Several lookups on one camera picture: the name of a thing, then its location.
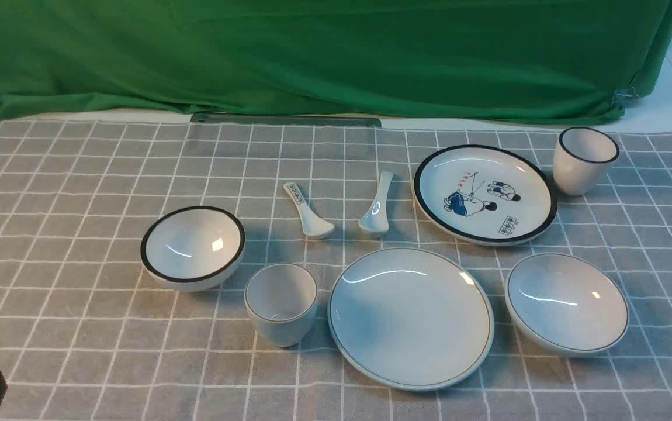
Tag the pale blue ceramic spoon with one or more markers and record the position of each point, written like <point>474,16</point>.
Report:
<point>374,222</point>

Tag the pale blue ceramic cup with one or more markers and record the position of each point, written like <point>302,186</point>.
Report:
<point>282,301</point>

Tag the pale blue ceramic bowl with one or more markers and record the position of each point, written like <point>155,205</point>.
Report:
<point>566,305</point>

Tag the white spoon with label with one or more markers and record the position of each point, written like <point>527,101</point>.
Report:
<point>312,225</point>

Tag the pale blue large plate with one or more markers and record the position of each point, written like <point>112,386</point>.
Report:
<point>411,319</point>

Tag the illustrated plate black rim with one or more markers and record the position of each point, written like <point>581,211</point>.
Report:
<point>484,195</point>

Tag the white bowl black rim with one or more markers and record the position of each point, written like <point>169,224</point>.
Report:
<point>194,248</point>

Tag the green backdrop cloth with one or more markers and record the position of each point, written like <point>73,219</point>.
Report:
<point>546,62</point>

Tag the grey checked tablecloth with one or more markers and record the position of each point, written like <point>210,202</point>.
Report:
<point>87,333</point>

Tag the white cup black rim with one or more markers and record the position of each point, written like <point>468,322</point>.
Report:
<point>581,157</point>

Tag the metal binder clip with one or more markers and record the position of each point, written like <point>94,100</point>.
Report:
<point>625,97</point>

